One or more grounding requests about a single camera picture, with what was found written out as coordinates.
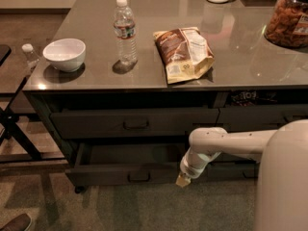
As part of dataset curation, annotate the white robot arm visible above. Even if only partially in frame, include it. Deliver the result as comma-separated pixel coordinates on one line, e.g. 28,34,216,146
176,119,308,231

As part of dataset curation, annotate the grey cabinet island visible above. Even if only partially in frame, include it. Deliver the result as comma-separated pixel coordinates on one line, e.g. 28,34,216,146
22,0,308,194

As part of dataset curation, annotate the dark side table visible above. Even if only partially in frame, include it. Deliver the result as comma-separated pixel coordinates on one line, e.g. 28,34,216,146
0,43,65,164

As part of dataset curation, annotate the dark snack packet in drawer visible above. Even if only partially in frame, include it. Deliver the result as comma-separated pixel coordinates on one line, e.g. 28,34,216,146
228,90,277,107

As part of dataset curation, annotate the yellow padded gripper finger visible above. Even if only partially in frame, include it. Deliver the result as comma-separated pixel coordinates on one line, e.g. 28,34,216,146
176,174,191,188

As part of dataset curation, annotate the clear jar of snacks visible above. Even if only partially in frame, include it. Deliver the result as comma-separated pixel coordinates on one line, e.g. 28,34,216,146
265,0,308,48

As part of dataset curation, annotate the dark shoe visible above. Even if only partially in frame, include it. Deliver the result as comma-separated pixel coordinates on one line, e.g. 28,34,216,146
0,214,32,231

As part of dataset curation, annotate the small bottle white cap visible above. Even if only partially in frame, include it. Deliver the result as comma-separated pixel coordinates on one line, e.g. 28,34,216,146
22,43,39,70

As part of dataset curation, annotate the brown yellow snack bag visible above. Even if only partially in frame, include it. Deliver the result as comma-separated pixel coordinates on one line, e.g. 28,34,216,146
153,27,215,84

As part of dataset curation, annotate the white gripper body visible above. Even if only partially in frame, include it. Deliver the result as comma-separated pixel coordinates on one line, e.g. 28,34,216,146
179,148,220,179

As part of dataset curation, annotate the clear plastic water bottle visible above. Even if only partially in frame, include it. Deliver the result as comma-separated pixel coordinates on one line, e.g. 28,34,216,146
114,0,138,65

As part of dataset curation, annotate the white ceramic bowl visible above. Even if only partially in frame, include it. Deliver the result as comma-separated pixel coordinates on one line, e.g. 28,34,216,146
42,38,86,72

